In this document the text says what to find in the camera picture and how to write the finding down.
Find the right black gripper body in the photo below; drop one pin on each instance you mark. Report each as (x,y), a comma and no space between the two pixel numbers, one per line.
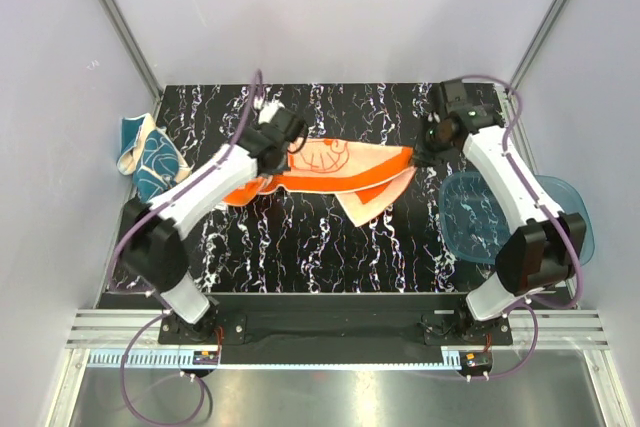
(435,150)

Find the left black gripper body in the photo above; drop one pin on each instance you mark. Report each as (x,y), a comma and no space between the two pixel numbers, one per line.
(283,166)

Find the orange cartoon print towel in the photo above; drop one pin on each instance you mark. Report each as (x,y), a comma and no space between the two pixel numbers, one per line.
(365,178)

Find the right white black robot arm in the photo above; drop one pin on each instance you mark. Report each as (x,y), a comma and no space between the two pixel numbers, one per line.
(545,241)

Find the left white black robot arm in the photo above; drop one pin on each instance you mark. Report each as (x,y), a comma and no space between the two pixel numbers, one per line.
(151,245)

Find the blue translucent plastic tray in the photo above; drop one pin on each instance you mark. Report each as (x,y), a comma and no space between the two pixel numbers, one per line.
(474,227)

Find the teal and cream towel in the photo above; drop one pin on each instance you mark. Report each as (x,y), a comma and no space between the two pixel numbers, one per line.
(150,157)

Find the right small connector board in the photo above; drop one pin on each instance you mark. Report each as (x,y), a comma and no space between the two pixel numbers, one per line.
(476,363)

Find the small connector board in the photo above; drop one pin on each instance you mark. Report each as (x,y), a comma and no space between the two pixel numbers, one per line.
(205,357)
(476,363)

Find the left small connector board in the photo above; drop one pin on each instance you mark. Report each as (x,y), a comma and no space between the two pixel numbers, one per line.
(205,357)

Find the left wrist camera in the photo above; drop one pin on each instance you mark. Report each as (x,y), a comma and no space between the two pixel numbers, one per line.
(266,110)

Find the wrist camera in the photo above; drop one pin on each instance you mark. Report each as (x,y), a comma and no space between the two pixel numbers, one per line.
(449,96)
(266,110)

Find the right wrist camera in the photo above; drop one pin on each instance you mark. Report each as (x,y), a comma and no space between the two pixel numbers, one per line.
(449,96)

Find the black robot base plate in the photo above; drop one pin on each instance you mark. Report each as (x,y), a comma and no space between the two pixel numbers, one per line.
(317,331)

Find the right aluminium frame post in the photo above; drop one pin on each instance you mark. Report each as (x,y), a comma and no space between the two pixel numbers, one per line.
(544,29)

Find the aluminium frame post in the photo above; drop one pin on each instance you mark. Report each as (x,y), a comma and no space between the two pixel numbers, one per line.
(117,19)
(544,29)

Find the left aluminium frame post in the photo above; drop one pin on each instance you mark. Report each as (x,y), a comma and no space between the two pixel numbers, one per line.
(117,19)

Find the aluminium front rail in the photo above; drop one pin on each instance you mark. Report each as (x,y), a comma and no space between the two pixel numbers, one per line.
(553,330)

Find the slotted grey cable duct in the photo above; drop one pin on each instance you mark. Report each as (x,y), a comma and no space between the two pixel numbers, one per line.
(447,360)

